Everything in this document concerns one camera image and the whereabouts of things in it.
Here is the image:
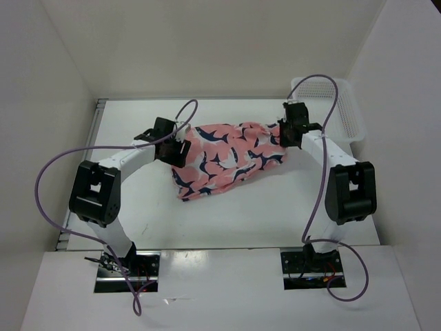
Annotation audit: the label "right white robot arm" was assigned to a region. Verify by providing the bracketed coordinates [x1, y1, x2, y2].
[278, 101, 377, 271]

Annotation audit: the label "aluminium table edge rail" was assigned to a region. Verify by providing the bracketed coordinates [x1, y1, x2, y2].
[55, 99, 108, 252]

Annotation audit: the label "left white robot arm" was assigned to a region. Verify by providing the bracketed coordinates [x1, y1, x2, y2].
[69, 117, 191, 276]

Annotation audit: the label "pink shark print shorts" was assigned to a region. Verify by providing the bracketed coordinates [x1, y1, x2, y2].
[172, 122, 287, 202]

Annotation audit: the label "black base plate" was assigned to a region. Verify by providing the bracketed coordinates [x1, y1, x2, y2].
[280, 250, 347, 290]
[86, 252, 161, 294]

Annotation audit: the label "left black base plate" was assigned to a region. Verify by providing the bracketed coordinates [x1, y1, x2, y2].
[86, 252, 161, 294]

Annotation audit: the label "white plastic mesh basket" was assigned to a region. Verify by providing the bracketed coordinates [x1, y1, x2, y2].
[289, 77, 366, 143]

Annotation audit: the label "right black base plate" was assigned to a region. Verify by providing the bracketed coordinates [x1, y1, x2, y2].
[280, 250, 347, 290]

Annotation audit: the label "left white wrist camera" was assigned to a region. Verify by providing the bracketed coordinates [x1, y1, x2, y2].
[172, 121, 191, 143]

